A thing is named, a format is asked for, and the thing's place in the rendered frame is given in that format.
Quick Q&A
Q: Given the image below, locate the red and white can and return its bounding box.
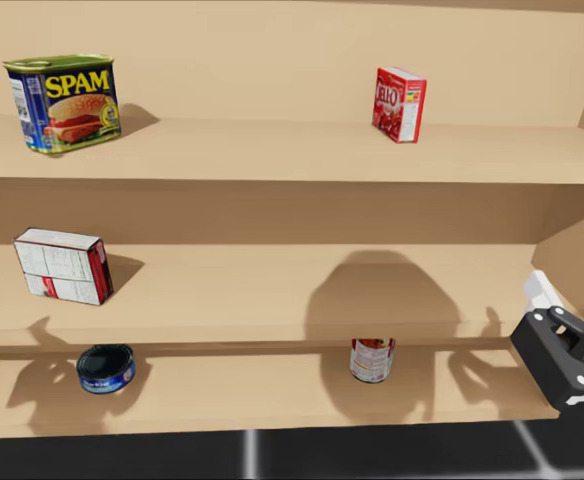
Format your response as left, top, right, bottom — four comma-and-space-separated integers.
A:
348, 338, 397, 386

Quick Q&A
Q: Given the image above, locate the pale wooden shelf unit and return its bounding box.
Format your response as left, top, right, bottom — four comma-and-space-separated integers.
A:
0, 0, 584, 443

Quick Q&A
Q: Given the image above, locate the green and blue rectangular can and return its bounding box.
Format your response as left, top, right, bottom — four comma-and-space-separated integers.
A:
1, 53, 123, 157

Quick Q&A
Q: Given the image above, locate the blue flat can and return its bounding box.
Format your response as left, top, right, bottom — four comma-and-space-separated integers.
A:
75, 343, 139, 397

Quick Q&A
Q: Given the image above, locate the red and white carton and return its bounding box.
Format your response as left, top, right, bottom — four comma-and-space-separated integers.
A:
13, 227, 116, 308

